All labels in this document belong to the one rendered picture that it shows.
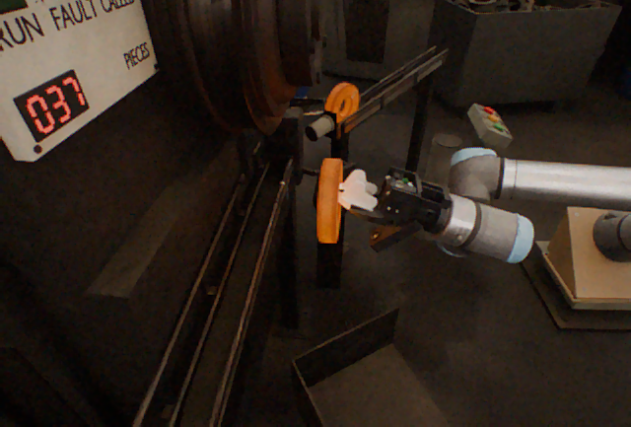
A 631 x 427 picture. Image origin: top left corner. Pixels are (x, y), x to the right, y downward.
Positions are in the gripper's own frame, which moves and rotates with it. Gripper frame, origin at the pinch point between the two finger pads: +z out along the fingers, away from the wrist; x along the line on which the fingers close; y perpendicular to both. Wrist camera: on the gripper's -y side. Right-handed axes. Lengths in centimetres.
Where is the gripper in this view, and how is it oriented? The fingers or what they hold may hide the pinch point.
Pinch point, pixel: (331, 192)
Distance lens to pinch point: 67.5
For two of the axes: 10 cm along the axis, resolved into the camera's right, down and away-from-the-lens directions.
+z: -9.5, -2.9, -0.7
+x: -1.3, 6.1, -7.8
